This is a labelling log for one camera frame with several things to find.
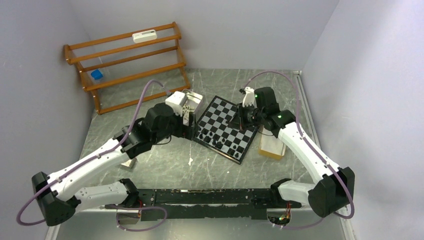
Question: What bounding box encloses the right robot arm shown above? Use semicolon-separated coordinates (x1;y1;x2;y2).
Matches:
228;87;355;219

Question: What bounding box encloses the chessboard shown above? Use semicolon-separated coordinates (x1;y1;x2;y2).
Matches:
193;95;258;165

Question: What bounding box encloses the gold tin of black pieces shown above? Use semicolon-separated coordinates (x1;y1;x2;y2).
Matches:
258;127;286;161

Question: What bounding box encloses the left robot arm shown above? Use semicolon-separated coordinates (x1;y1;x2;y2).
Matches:
31;102;198;227

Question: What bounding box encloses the pink tin of white pieces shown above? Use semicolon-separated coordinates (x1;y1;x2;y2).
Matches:
182;89;204;115

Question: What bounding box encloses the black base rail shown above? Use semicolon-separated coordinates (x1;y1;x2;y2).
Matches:
120;188;302;221

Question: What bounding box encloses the black chess king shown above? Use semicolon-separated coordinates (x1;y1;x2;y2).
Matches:
215;141;223;149

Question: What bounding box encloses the blue cap container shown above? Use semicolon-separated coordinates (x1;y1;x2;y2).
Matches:
90;69;104;81

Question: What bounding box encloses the white box on rack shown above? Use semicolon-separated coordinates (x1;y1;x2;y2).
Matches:
132;29;158;44

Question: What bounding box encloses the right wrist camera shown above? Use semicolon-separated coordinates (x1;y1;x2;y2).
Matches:
240;86;256;108

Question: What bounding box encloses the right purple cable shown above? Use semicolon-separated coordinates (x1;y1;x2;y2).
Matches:
239;70;356;230

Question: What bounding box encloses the small card box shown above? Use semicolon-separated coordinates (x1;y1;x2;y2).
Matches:
120;158;137;169

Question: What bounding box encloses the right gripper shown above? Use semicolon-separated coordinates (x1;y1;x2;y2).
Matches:
228;102;265;131

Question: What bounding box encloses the wooden shelf rack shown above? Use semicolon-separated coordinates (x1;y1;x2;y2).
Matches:
63;21;191;115

